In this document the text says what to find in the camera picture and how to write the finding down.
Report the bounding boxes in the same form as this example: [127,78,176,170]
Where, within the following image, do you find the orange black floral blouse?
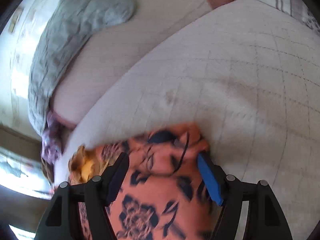
[68,122,226,240]

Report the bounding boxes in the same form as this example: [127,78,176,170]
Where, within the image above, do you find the stained glass wooden door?
[1,125,52,233]

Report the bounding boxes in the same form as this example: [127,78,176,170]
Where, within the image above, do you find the purple floral cloth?
[41,111,65,165]

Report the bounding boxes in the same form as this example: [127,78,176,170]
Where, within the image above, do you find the grey quilted blanket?
[28,0,136,135]

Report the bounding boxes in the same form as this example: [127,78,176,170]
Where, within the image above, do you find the pink bolster cushion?
[48,0,235,131]

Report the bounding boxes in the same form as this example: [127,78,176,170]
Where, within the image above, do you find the wall switch plate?
[8,7,24,34]

